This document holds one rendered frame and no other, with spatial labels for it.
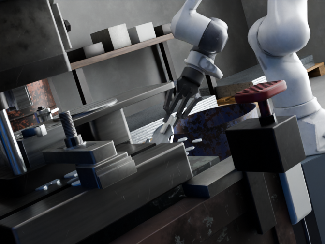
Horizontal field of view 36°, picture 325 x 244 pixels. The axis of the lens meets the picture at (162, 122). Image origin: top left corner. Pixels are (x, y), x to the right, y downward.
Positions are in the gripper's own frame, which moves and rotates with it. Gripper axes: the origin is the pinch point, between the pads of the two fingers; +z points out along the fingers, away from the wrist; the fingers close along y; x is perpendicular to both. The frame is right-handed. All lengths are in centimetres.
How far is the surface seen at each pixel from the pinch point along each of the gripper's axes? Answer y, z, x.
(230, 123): -28.8, -13.1, -19.3
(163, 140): 0.0, 5.5, 2.7
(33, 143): 43, 18, 78
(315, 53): -226, -173, -337
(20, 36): 53, 4, 76
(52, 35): 48, 1, 74
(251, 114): -37.0, -21.0, -23.4
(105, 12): 3, -93, -335
